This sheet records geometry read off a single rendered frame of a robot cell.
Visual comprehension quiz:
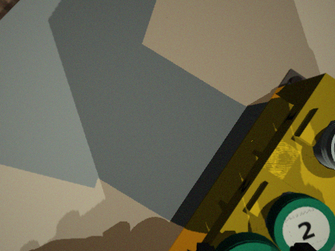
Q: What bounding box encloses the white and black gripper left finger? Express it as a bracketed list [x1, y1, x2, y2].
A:
[196, 242, 215, 251]

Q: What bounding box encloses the beige flat mat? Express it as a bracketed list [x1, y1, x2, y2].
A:
[0, 0, 335, 251]

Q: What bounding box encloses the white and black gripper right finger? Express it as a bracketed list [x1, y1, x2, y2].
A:
[290, 242, 317, 251]

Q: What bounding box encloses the green screw cap with number 2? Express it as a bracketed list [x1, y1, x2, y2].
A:
[267, 193, 335, 251]

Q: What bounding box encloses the yellow tube rack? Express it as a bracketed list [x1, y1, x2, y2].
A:
[168, 73, 335, 251]

